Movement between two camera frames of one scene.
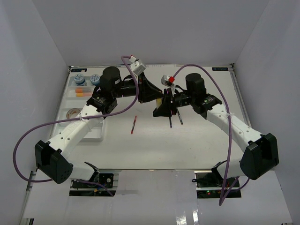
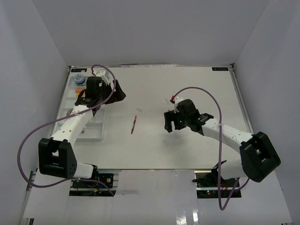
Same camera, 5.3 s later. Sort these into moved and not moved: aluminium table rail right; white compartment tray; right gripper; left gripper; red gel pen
Moved: right gripper; left gripper
Not moved: aluminium table rail right; white compartment tray; red gel pen
